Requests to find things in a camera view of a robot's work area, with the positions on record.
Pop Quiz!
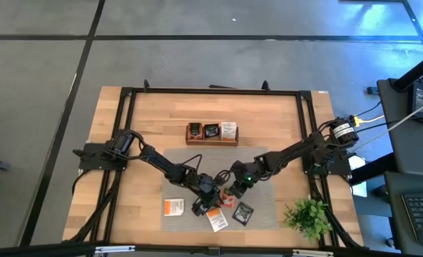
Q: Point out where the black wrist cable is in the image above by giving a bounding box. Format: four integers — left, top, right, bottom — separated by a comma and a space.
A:
213, 169, 233, 187
178, 153, 203, 176

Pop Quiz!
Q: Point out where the silver metal bracket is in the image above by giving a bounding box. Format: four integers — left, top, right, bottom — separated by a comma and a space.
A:
291, 249, 335, 257
94, 245, 136, 255

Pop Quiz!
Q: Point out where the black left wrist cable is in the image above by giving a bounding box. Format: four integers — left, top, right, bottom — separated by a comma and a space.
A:
178, 153, 203, 176

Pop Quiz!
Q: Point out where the black floor cable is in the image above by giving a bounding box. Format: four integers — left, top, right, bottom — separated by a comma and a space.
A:
357, 117, 415, 138
353, 101, 383, 119

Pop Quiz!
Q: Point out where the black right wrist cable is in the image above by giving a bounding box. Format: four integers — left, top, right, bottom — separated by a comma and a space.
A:
213, 169, 233, 187

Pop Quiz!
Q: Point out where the yellow plug and cable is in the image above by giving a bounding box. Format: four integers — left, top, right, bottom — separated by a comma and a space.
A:
353, 114, 386, 128

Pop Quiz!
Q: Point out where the grey desk with keyboard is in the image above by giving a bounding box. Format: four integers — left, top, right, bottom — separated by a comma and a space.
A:
383, 170, 423, 257

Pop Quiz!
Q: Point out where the wooden three-compartment organizer box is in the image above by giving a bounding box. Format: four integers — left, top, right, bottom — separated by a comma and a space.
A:
185, 121, 240, 147

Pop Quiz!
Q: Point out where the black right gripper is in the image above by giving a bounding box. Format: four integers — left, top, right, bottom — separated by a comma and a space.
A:
228, 159, 266, 200

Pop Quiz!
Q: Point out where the black aluminium table frame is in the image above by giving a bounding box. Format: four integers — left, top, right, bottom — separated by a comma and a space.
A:
0, 79, 412, 257

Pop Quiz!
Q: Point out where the black diagonal beam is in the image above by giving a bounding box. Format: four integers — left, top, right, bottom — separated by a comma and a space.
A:
390, 48, 423, 92

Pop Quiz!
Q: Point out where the black desk leg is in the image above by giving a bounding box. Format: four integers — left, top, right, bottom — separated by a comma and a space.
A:
349, 152, 399, 186

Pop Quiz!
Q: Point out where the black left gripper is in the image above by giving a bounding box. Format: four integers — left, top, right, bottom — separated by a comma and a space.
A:
190, 173, 222, 218

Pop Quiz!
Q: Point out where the green artificial plant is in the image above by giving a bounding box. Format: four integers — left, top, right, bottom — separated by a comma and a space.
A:
283, 195, 334, 243

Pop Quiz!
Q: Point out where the blackcurrant burst tea packet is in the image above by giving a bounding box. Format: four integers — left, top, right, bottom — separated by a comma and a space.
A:
232, 201, 255, 227
203, 123, 220, 139

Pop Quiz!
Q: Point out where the white cable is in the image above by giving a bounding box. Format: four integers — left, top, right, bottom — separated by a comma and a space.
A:
353, 95, 423, 154

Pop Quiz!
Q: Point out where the grey woven placemat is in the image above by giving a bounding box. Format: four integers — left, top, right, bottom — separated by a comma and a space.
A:
160, 146, 280, 233

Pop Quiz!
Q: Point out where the Tazo wild sweet orange packet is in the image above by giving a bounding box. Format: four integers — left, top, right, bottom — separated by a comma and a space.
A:
163, 198, 185, 217
206, 207, 230, 233
220, 121, 238, 141

